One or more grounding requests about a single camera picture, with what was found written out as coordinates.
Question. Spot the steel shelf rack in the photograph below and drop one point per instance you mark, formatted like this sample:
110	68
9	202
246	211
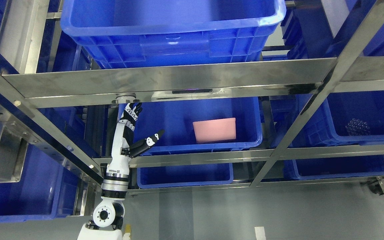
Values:
126	97

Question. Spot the blue right shelf bin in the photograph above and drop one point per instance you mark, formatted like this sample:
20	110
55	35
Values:
347	118

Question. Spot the blue bottom centre bin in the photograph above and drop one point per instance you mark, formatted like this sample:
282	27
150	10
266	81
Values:
185	175

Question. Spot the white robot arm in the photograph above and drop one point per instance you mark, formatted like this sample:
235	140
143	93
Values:
108	216

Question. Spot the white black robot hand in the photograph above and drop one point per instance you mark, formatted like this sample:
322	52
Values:
124	148

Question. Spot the large blue top bin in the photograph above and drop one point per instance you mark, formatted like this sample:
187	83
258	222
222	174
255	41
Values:
150	33

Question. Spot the blue middle shelf bin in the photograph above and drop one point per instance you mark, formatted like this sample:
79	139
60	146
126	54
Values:
176	118

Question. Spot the blue left large bin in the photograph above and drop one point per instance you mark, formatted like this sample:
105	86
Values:
46	190

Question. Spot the pink plastic storage box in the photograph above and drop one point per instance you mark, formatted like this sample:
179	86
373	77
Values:
217	130

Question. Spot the blue bottom right bin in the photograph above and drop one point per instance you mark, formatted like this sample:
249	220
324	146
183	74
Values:
336	167

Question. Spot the blue shelf bin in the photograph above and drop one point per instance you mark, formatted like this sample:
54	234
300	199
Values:
347	118
176	118

